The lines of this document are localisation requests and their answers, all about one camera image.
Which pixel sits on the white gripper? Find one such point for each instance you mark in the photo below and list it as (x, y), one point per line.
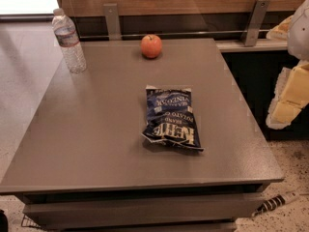
(299, 33)

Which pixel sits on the red orange apple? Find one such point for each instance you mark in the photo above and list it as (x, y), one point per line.
(151, 46)

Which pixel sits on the blue potato chip bag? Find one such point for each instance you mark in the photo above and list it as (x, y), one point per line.
(170, 119)

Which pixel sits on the black white striped object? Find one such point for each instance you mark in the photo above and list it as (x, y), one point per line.
(276, 202)

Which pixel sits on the clear plastic water bottle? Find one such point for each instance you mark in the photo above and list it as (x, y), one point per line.
(67, 38)

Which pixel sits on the grey table drawer front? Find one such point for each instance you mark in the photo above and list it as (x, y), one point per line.
(143, 211)

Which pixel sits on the metal horizontal rail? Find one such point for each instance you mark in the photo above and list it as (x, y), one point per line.
(218, 35)

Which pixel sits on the right grey metal bracket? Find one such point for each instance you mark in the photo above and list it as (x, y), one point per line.
(250, 35)

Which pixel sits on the grey metal bracket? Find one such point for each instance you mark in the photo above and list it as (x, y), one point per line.
(250, 35)
(112, 21)

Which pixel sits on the left grey metal bracket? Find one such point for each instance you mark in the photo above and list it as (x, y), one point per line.
(112, 21)

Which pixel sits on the wire rack corner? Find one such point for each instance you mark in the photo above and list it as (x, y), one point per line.
(27, 222)

